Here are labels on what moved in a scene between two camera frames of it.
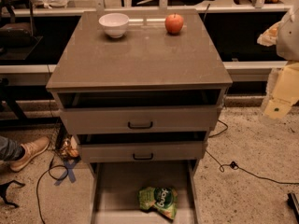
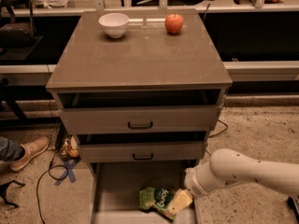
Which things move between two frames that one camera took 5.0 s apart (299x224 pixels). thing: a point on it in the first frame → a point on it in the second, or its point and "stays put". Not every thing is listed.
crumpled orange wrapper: [70, 147] stays put
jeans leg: [10, 149] stays put
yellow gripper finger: [277, 108] → [180, 200]
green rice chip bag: [163, 199] stays put
